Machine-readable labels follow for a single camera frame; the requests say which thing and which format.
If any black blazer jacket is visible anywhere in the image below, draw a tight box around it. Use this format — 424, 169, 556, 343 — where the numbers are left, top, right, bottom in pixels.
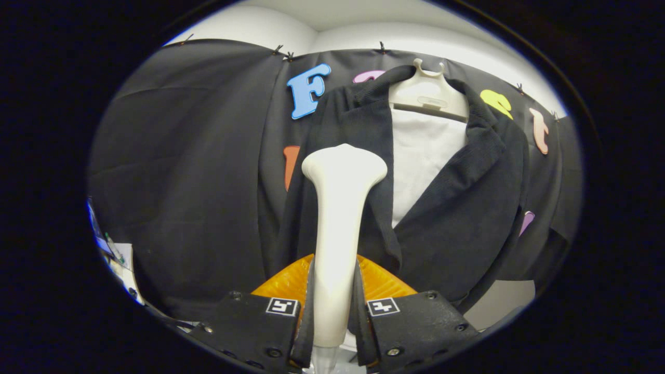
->
273, 65, 530, 312

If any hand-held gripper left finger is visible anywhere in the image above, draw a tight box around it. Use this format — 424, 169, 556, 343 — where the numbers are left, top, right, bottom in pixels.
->
188, 253, 316, 374

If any white shirt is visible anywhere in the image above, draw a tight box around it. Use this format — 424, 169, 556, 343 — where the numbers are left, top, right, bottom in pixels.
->
391, 108, 468, 229

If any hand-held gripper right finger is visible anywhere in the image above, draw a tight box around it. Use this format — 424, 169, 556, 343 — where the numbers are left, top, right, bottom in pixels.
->
355, 253, 482, 374

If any white garment steamer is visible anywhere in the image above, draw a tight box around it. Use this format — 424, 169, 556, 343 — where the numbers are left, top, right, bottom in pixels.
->
301, 144, 389, 374

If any black backdrop cloth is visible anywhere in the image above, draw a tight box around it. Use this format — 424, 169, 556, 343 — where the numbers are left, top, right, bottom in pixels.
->
87, 39, 582, 323

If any grey cabinet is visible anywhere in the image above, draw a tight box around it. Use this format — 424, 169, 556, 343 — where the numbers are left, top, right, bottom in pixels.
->
462, 279, 537, 331

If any cream plastic hanger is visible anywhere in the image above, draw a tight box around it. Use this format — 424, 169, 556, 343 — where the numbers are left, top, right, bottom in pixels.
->
389, 58, 470, 123

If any row of black clips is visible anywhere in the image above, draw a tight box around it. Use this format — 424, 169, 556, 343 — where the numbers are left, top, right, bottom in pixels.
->
179, 34, 562, 123

